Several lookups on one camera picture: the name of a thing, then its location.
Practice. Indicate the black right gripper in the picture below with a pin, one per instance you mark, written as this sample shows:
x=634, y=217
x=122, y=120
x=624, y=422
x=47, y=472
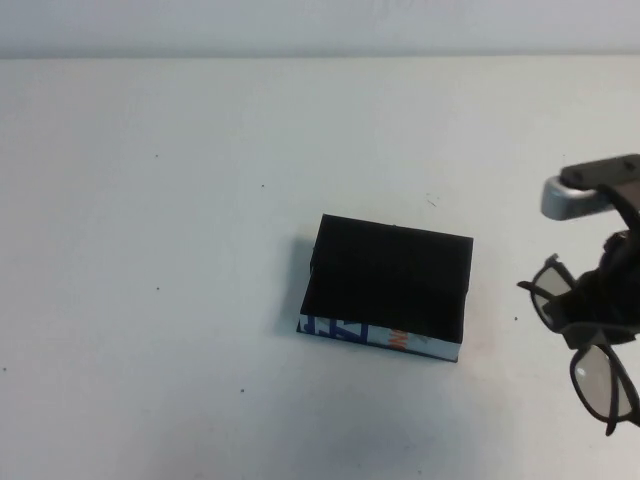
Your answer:
x=617, y=280

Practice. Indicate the black frame glasses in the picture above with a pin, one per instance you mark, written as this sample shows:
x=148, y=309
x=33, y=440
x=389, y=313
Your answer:
x=595, y=385

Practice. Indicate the black glasses case box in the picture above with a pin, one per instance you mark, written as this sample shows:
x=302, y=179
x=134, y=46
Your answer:
x=395, y=280

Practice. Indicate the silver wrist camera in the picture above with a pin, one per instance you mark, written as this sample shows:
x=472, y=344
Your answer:
x=562, y=200

